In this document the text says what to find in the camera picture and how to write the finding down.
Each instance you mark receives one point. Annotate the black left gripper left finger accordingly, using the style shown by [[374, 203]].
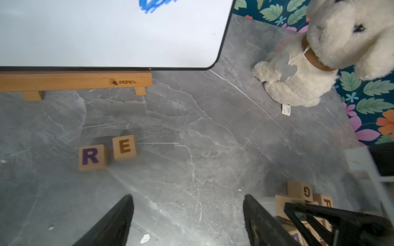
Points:
[[113, 228]]

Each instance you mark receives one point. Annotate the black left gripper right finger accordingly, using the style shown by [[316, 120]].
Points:
[[262, 228]]

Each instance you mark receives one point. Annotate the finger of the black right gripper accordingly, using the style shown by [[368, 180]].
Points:
[[348, 228]]

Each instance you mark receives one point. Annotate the wooden block letter R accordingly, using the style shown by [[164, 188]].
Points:
[[92, 158]]

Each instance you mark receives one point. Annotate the wooden block letter E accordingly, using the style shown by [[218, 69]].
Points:
[[124, 147]]

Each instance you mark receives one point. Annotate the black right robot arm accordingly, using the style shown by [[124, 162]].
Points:
[[370, 164]]

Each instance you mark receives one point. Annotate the wooden block letter F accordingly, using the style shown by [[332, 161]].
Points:
[[325, 201]]

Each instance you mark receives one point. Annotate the wooden block letter G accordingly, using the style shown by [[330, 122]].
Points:
[[300, 190]]

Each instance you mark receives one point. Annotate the whiteboard with word RED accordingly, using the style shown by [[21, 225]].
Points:
[[40, 35]]

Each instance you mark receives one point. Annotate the wooden whiteboard stand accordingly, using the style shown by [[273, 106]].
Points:
[[33, 84]]

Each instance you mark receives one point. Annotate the white plush dog toy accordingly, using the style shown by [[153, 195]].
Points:
[[340, 34]]

